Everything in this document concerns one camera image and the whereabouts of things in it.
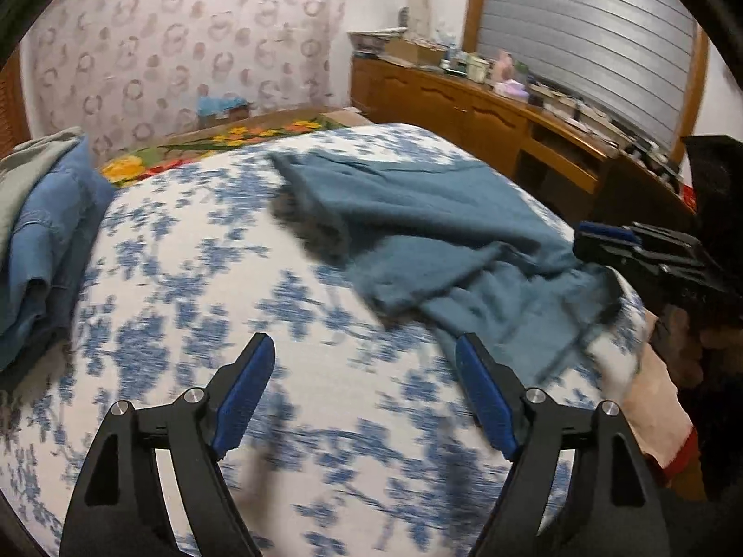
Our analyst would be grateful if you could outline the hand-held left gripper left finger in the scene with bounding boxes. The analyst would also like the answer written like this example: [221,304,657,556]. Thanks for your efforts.
[59,332,276,557]

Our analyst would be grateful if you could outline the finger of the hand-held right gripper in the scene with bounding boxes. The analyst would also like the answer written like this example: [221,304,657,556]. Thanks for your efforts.
[573,239,631,272]
[576,221,646,246]

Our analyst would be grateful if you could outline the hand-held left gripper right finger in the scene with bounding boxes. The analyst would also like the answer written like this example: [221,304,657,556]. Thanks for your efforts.
[454,333,674,557]

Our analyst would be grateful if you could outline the teal pants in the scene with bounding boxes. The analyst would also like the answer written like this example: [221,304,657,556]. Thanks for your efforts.
[270,148,625,387]

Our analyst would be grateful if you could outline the folded green pants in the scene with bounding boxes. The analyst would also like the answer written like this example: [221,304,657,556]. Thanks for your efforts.
[0,128,85,250]

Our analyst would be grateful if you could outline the blue floral bedspread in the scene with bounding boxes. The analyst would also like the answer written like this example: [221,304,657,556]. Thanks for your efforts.
[0,123,648,557]

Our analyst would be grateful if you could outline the pink towel with red edge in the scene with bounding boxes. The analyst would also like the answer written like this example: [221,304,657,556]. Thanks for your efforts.
[630,310,697,477]

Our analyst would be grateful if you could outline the pink figurine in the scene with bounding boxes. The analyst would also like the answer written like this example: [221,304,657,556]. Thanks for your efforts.
[493,52,530,99]

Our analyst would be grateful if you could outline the grey roller shutter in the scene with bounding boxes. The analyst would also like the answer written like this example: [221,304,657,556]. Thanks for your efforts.
[476,0,697,155]

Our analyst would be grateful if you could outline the wooden sideboard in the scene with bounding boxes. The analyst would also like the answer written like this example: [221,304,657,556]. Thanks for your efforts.
[350,55,697,233]

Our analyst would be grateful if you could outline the folded blue denim jeans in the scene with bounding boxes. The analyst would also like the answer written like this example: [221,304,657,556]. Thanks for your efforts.
[0,136,117,373]

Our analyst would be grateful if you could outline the colourful floral mat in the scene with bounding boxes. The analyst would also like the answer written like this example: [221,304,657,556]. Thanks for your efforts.
[98,116,338,189]

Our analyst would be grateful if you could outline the open cardboard box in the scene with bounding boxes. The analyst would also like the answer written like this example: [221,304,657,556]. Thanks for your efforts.
[383,38,448,67]

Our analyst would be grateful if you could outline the cardboard box with blue filling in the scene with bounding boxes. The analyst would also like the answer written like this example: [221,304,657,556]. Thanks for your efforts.
[197,93,252,129]

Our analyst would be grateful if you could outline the wooden slatted headboard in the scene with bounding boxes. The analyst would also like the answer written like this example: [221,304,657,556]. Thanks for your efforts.
[0,64,30,155]

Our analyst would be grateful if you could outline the wooden window frame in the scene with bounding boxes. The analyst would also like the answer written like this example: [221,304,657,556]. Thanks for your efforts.
[461,0,712,156]

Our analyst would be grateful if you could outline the ring patterned cloth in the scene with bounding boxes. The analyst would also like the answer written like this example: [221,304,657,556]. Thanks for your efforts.
[20,0,349,157]

